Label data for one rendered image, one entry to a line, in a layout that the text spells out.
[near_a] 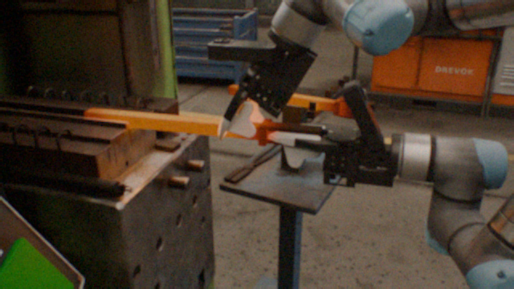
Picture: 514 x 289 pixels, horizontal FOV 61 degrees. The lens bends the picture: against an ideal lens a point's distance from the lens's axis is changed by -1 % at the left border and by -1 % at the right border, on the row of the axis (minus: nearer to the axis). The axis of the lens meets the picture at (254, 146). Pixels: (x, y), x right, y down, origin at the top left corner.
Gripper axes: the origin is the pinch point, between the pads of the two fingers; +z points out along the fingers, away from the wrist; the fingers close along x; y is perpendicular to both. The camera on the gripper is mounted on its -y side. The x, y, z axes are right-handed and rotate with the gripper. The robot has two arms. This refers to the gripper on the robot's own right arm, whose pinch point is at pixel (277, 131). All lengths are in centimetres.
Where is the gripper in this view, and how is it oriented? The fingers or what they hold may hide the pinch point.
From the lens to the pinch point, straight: 75.1
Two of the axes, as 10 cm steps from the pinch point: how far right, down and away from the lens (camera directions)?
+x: 2.8, -3.9, 8.8
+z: -9.6, -1.0, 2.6
